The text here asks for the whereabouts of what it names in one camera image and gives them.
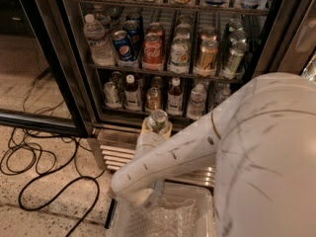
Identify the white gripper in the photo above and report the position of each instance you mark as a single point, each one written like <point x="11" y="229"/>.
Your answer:
<point x="148" y="142"/>

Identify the green 7up can front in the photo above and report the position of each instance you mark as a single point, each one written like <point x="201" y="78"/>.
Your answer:
<point x="157" y="121"/>

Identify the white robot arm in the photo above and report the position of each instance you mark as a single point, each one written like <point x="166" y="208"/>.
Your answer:
<point x="262" y="143"/>

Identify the amber can bottom shelf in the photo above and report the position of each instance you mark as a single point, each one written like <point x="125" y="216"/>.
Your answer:
<point x="153" y="100"/>

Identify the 7up can behind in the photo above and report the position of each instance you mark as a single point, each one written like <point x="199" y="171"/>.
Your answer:
<point x="112" y="97"/>

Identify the white green can front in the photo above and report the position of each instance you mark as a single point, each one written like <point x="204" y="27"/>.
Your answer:
<point x="179" y="58"/>

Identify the stainless steel glass-door fridge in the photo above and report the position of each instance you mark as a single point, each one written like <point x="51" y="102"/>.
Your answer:
<point x="219" y="43"/>

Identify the blue pepsi can front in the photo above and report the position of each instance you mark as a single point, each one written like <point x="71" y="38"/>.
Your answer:
<point x="123" y="46"/>

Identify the blue pepsi can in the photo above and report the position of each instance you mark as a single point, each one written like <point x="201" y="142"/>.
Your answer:
<point x="123" y="46"/>
<point x="134" y="32"/>

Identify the red coca-cola can front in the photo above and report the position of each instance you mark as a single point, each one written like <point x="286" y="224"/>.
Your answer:
<point x="152" y="53"/>

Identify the red coca-cola can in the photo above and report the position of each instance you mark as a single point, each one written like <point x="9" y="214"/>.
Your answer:
<point x="152" y="53"/>
<point x="157" y="29"/>

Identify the gold can front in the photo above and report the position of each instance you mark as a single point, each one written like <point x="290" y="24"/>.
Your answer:
<point x="206" y="59"/>

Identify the water bottle middle shelf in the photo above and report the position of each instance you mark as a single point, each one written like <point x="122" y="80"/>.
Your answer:
<point x="98" y="41"/>

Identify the green silver can front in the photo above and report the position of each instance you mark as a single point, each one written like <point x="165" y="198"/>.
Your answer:
<point x="236" y="53"/>

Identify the red coca-cola can behind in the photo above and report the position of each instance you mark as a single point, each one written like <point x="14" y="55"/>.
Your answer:
<point x="157" y="29"/>

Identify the blue pepsi can behind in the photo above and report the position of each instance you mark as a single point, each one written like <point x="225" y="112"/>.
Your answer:
<point x="134" y="32"/>

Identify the open fridge glass door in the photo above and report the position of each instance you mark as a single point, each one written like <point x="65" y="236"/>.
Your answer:
<point x="41" y="87"/>

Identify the brown tea bottle right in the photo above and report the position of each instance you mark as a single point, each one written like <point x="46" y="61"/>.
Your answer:
<point x="175" y="98"/>

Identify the brown tea bottle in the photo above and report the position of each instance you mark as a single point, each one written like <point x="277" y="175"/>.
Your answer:
<point x="175" y="98"/>
<point x="132" y="94"/>

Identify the brown tea bottle left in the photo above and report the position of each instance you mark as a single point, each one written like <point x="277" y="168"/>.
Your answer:
<point x="132" y="94"/>

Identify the water bottle bottom right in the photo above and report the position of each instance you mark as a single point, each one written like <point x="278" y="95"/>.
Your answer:
<point x="220" y="94"/>

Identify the clear plastic bin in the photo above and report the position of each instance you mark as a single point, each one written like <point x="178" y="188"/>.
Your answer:
<point x="183" y="211"/>

